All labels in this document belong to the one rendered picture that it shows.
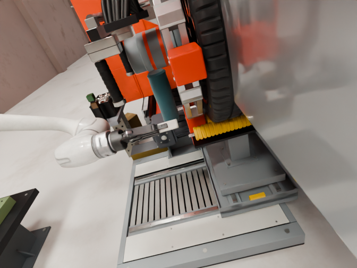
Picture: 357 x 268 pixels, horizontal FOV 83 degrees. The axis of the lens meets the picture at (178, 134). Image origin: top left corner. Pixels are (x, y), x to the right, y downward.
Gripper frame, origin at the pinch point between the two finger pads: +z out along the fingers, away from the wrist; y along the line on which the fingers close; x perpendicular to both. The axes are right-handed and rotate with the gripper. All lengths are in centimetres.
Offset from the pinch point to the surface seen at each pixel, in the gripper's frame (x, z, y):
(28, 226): -23, -120, -67
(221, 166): -17.8, 16.7, -40.4
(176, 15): 18.1, 11.7, 26.3
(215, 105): -0.9, 16.3, 10.2
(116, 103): 10.1, -13.8, 7.2
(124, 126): 31, -42, -79
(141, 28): 191, -23, -173
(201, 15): 14.1, 16.5, 28.6
